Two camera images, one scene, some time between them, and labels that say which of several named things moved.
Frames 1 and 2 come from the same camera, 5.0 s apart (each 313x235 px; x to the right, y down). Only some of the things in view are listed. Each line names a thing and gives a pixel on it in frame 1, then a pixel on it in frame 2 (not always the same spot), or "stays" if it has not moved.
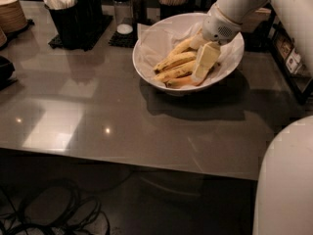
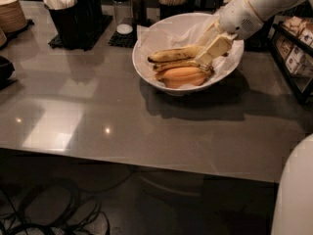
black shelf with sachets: [289, 55] stays
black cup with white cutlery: [63, 7] stays
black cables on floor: [53, 207] stays
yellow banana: [182, 46] -> [177, 54]
